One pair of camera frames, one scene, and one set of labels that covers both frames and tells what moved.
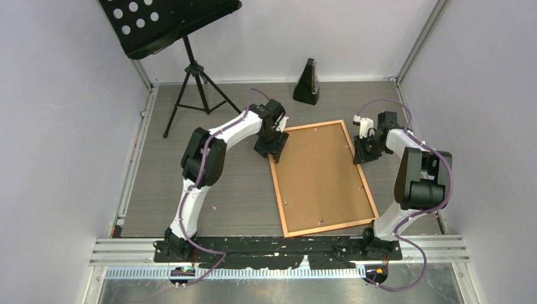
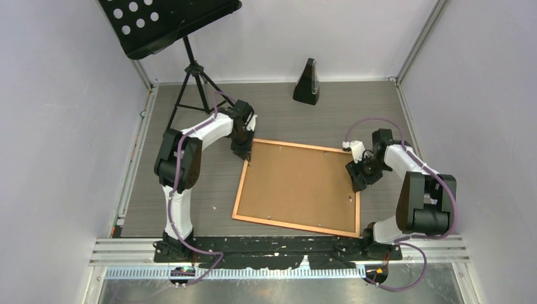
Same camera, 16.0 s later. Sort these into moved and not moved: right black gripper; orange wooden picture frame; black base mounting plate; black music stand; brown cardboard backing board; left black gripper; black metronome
Moved: orange wooden picture frame; brown cardboard backing board; right black gripper; left black gripper
Not moved: black music stand; black base mounting plate; black metronome
